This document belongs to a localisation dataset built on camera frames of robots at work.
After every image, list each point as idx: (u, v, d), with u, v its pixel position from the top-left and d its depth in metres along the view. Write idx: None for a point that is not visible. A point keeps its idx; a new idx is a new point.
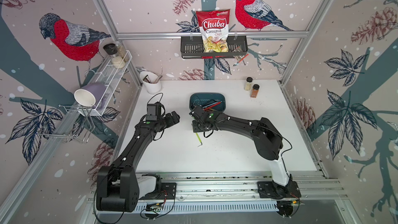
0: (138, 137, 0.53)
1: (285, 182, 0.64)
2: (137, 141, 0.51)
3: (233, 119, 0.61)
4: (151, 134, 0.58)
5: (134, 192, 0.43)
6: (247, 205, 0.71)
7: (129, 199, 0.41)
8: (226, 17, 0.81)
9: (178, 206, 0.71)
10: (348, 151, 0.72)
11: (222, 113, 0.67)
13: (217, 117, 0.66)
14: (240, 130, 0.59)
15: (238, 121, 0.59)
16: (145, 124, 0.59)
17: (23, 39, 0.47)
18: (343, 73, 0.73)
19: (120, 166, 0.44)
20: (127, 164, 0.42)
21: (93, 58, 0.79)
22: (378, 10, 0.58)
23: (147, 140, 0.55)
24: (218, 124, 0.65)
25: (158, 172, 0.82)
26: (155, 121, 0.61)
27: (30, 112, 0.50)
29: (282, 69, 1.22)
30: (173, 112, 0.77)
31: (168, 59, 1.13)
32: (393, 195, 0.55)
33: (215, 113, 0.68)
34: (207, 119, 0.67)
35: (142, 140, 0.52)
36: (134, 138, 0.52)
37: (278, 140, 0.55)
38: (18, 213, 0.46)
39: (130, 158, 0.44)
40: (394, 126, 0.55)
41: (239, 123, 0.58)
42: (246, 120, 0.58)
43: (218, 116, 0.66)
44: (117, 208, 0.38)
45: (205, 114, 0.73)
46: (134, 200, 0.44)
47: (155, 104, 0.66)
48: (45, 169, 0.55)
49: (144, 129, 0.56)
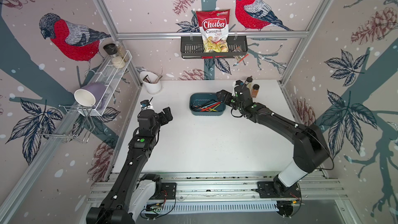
0: (130, 164, 0.48)
1: (288, 184, 0.64)
2: (129, 169, 0.47)
3: (278, 116, 0.57)
4: (146, 154, 0.54)
5: None
6: (247, 205, 0.71)
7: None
8: (226, 17, 0.81)
9: (178, 206, 0.71)
10: (348, 151, 0.72)
11: (266, 107, 0.63)
13: (259, 109, 0.63)
14: (281, 129, 0.55)
15: (282, 119, 0.55)
16: (139, 143, 0.54)
17: (23, 39, 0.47)
18: (343, 73, 0.73)
19: (110, 207, 0.41)
20: (119, 204, 0.40)
21: (93, 58, 0.79)
22: (378, 10, 0.58)
23: (142, 165, 0.52)
24: (258, 116, 0.62)
25: (158, 172, 0.82)
26: (152, 137, 0.58)
27: (31, 112, 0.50)
29: (282, 69, 1.22)
30: (164, 111, 0.71)
31: (168, 59, 1.13)
32: (393, 195, 0.55)
33: (259, 104, 0.66)
34: (247, 108, 0.66)
35: (136, 168, 0.48)
36: (126, 165, 0.48)
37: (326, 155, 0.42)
38: (18, 213, 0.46)
39: (122, 195, 0.41)
40: (394, 126, 0.55)
41: (283, 122, 0.54)
42: (292, 121, 0.53)
43: (261, 109, 0.63)
44: None
45: (249, 102, 0.70)
46: None
47: (147, 116, 0.56)
48: (45, 169, 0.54)
49: (138, 152, 0.52)
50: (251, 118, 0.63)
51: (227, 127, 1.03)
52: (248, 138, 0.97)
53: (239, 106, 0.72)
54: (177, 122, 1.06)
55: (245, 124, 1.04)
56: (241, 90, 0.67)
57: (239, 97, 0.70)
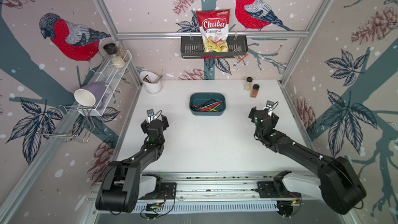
0: (145, 150, 0.57)
1: (289, 189, 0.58)
2: (143, 153, 0.54)
3: (299, 147, 0.53)
4: (156, 153, 0.63)
5: (134, 192, 0.44)
6: (247, 204, 0.72)
7: (128, 196, 0.41)
8: (226, 17, 0.81)
9: (177, 206, 0.71)
10: (348, 151, 0.72)
11: (286, 136, 0.60)
13: (279, 138, 0.60)
14: (304, 160, 0.51)
15: (305, 151, 0.51)
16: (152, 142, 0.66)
17: (23, 39, 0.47)
18: (343, 73, 0.73)
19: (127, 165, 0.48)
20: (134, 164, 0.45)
21: (93, 58, 0.79)
22: (378, 10, 0.58)
23: (152, 156, 0.61)
24: (279, 146, 0.60)
25: (158, 172, 0.82)
26: (160, 143, 0.67)
27: (31, 112, 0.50)
29: (281, 69, 1.22)
30: (165, 118, 0.82)
31: (168, 59, 1.13)
32: (393, 195, 0.55)
33: (278, 132, 0.64)
34: (267, 136, 0.64)
35: (148, 153, 0.57)
36: (141, 150, 0.56)
37: (357, 193, 0.42)
38: (18, 213, 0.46)
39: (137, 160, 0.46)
40: (394, 126, 0.55)
41: (306, 153, 0.50)
42: (316, 153, 0.49)
43: (281, 137, 0.61)
44: (117, 206, 0.41)
45: (269, 129, 0.68)
46: (133, 200, 0.43)
47: (157, 127, 0.66)
48: (45, 169, 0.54)
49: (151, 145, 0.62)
50: (270, 147, 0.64)
51: (227, 127, 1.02)
52: (248, 138, 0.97)
53: (258, 131, 0.71)
54: (176, 122, 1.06)
55: (245, 124, 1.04)
56: (263, 118, 0.65)
57: (260, 124, 0.68)
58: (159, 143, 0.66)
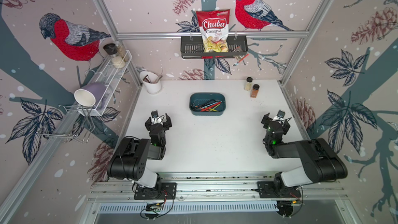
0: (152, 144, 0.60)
1: (287, 184, 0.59)
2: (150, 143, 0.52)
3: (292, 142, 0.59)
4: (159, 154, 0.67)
5: (142, 164, 0.47)
6: (246, 204, 0.72)
7: (137, 166, 0.45)
8: (226, 17, 0.81)
9: (177, 206, 0.71)
10: (348, 151, 0.72)
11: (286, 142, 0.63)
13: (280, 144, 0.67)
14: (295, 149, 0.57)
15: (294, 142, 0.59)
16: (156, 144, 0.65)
17: (23, 39, 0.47)
18: (343, 73, 0.73)
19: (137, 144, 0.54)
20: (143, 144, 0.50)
21: (93, 58, 0.79)
22: (378, 10, 0.58)
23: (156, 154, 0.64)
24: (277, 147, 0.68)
25: (158, 172, 0.82)
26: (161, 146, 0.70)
27: (31, 112, 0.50)
29: (282, 69, 1.22)
30: (169, 118, 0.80)
31: (168, 59, 1.13)
32: (393, 195, 0.55)
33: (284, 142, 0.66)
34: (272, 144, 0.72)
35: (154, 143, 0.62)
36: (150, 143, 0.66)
37: (333, 165, 0.45)
38: (18, 213, 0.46)
39: None
40: (394, 126, 0.55)
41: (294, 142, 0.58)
42: None
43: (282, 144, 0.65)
44: (126, 172, 0.45)
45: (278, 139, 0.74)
46: (141, 171, 0.47)
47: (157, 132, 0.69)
48: (45, 169, 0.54)
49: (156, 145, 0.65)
50: (273, 155, 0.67)
51: (227, 127, 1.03)
52: (248, 138, 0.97)
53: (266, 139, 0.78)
54: (177, 122, 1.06)
55: (245, 124, 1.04)
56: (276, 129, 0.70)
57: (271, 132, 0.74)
58: (161, 145, 0.70)
